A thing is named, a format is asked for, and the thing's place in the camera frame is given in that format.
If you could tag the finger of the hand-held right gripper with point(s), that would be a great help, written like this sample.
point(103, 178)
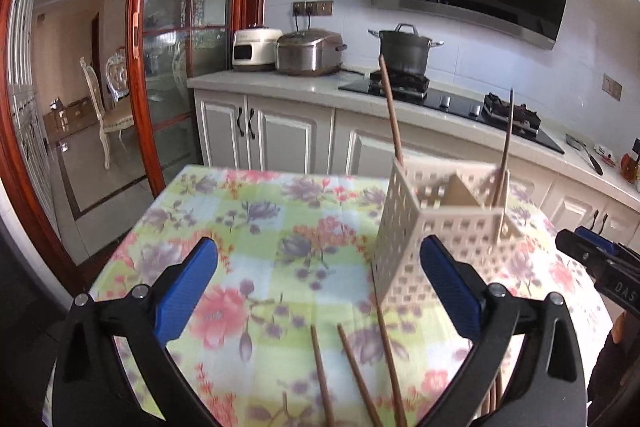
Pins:
point(585, 254)
point(602, 241)

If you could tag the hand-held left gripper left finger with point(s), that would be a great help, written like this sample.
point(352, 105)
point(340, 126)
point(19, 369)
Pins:
point(185, 289)

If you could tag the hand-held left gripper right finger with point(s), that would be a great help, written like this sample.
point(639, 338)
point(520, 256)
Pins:
point(450, 289)

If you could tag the cream perforated utensil holder basket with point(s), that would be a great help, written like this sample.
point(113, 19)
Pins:
point(400, 232)

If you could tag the light wooden chopstick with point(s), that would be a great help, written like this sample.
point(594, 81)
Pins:
point(500, 217)

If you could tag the person's right hand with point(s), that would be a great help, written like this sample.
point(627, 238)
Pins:
point(617, 357)

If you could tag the floral tablecloth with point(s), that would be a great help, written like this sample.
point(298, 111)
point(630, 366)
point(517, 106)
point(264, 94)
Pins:
point(260, 247)

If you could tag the white kitchen base cabinet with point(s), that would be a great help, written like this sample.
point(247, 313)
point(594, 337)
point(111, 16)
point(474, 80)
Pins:
point(285, 129)

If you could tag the black glass gas hob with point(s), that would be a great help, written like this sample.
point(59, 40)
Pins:
point(450, 99)

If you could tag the cardboard boxes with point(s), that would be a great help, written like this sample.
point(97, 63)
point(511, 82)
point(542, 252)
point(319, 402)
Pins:
point(70, 114)

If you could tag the cream dining chair padded back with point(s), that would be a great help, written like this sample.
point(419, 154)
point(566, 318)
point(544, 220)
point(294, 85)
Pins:
point(116, 72)

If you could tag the steel cooking pot with lid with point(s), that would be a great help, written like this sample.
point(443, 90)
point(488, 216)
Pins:
point(405, 49)

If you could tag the white countertop cooker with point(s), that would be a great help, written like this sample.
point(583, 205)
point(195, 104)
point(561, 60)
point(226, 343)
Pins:
point(252, 49)

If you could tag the wooden framed glass sliding door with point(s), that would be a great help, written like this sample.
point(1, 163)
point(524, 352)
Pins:
point(170, 32)

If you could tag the silver rice cooker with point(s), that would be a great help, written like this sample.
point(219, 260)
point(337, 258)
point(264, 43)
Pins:
point(307, 52)

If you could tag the single gold wall socket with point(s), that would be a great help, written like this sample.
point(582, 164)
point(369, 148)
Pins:
point(612, 87)

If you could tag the gold wall socket strip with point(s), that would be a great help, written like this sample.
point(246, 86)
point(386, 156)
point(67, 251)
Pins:
point(312, 8)

